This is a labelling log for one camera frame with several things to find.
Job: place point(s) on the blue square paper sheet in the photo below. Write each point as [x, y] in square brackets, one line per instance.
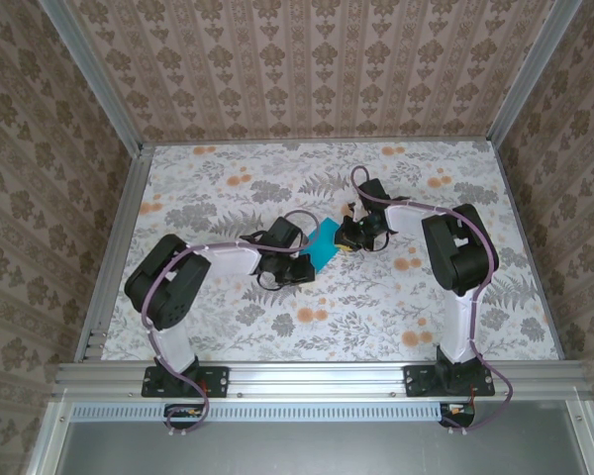
[324, 245]

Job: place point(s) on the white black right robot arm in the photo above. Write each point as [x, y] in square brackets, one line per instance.
[458, 257]

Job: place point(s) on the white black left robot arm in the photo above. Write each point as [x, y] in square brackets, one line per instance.
[168, 292]

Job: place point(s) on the floral patterned table cover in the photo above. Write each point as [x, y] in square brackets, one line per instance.
[356, 316]

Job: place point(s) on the grey metal panel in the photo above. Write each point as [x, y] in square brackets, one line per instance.
[317, 450]

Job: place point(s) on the wide aluminium base rail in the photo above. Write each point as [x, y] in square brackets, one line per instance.
[317, 378]

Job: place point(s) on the thin aluminium table rail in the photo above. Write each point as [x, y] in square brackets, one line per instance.
[317, 142]

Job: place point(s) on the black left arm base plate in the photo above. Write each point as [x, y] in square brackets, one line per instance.
[218, 381]

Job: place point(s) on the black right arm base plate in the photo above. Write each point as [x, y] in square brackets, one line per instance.
[416, 381]

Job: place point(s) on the aluminium table side rail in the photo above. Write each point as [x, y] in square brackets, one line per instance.
[125, 213]
[528, 247]

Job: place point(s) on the aluminium frame post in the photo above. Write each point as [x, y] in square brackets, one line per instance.
[530, 74]
[95, 74]

